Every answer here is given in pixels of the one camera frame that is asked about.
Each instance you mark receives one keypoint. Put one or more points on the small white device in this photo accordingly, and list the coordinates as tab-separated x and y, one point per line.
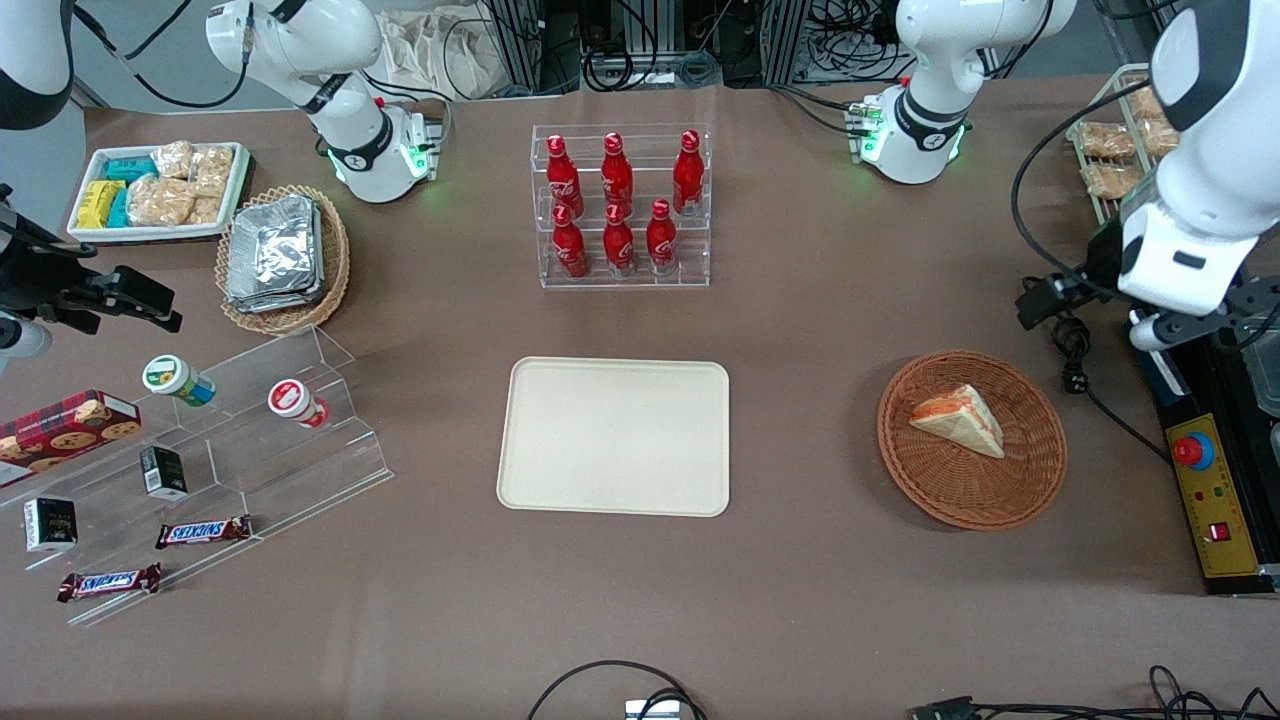
652	710

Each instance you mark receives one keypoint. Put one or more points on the snickers chocolate bar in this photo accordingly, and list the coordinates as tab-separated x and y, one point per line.
108	582
203	532

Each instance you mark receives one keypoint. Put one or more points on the small black box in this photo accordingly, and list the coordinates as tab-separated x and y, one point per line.
163	472
50	524

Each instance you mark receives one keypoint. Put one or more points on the clear acrylic stepped stand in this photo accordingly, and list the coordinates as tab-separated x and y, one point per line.
260	470

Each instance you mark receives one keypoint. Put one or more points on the red emergency stop button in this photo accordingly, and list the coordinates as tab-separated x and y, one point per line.
1192	452

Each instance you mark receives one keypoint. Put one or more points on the beige cloth bag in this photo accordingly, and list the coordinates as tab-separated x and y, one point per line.
430	55

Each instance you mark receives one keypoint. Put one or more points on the red tartan cookie box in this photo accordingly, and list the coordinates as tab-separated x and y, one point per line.
60	435

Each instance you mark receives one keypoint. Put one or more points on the clear bag of rice crackers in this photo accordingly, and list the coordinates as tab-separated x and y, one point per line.
160	202
212	170
172	158
205	210

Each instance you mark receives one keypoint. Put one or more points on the teal snack packet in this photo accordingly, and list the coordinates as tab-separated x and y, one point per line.
119	210
130	169

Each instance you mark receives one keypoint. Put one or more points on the clear acrylic bottle rack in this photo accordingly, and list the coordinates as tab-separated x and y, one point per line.
700	255

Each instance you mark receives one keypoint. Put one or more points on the wrapped bread pack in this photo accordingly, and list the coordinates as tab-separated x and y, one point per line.
1105	140
1112	180
1160	137
1147	104

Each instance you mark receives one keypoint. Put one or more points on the black yellow control box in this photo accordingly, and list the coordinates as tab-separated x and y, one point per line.
1215	500

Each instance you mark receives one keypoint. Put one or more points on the yellow snack packet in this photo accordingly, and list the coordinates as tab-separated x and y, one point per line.
98	203

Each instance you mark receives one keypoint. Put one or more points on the red cola bottle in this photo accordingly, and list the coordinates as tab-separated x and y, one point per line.
570	248
563	175
617	172
661	240
688	172
619	245

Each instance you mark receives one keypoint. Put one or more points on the oval light wicker basket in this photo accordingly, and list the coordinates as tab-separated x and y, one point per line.
335	270

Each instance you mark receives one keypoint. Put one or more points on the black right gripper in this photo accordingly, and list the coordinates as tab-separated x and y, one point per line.
38	277

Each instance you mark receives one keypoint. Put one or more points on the white snack tray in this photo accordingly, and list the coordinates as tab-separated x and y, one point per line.
85	232

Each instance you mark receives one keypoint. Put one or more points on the triangle sandwich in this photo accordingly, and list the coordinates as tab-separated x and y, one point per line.
962	420

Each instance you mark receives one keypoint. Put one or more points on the stack of foil containers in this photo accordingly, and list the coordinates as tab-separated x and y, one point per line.
272	255

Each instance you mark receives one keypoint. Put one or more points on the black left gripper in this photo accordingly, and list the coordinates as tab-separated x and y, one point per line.
1102	256

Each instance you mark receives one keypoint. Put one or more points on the cup with green lid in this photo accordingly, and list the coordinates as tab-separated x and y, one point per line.
172	377

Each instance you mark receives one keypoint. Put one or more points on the round brown wicker basket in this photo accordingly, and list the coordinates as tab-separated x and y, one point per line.
1020	480

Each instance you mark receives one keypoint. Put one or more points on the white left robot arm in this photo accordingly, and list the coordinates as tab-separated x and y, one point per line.
1200	180

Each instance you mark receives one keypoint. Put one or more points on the cream rectangular tray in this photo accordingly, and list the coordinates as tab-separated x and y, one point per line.
615	440

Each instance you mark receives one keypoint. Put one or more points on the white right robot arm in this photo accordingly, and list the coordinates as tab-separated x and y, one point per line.
300	40

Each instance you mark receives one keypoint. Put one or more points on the cup with red lid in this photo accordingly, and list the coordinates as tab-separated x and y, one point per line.
292	400

